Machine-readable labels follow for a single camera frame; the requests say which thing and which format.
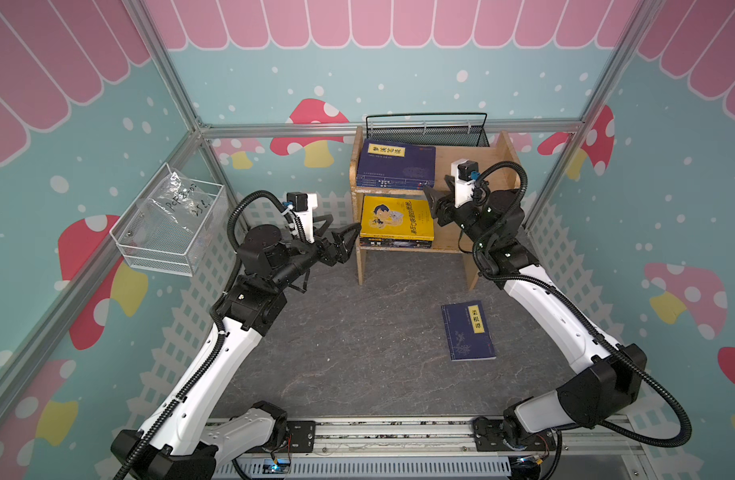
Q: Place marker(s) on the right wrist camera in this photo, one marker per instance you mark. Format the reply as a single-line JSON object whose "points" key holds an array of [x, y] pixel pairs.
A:
{"points": [[465, 173]]}

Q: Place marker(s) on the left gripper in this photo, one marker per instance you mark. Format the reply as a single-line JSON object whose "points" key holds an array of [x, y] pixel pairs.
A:
{"points": [[342, 252]]}

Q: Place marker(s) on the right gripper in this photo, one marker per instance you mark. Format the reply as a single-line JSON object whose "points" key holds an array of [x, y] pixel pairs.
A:
{"points": [[448, 210]]}

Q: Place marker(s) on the black wire mesh basket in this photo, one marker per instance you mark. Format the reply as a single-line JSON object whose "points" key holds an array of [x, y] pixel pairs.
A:
{"points": [[461, 129]]}

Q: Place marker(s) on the black deer antler book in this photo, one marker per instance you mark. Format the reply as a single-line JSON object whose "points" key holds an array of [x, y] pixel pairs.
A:
{"points": [[395, 243]]}

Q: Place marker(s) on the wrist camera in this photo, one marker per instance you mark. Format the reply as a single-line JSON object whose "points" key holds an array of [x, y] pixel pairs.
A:
{"points": [[465, 173], [300, 207]]}

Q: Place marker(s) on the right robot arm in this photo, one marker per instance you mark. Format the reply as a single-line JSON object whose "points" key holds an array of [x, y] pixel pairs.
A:
{"points": [[608, 373]]}

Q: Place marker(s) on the clear plastic bag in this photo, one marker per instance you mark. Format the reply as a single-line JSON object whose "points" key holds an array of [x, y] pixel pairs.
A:
{"points": [[182, 201]]}

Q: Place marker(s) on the white wire mesh basket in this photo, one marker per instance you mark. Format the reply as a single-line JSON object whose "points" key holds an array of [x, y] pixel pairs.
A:
{"points": [[170, 226]]}

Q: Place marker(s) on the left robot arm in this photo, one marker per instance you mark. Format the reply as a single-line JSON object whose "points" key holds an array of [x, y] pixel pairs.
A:
{"points": [[175, 442]]}

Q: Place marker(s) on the dark blue book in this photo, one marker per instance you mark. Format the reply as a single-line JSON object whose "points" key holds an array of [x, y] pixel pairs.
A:
{"points": [[396, 166], [467, 332]]}

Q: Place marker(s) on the yellow cartoon book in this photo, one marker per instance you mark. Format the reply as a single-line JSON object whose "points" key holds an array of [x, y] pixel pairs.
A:
{"points": [[391, 218]]}

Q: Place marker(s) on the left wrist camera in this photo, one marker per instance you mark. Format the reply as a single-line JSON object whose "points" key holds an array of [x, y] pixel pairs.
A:
{"points": [[300, 207]]}

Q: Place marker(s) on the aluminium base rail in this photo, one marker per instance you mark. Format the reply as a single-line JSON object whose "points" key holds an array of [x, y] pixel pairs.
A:
{"points": [[446, 447]]}

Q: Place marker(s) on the wooden two-tier bookshelf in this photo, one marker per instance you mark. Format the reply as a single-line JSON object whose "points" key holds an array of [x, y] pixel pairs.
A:
{"points": [[448, 176]]}

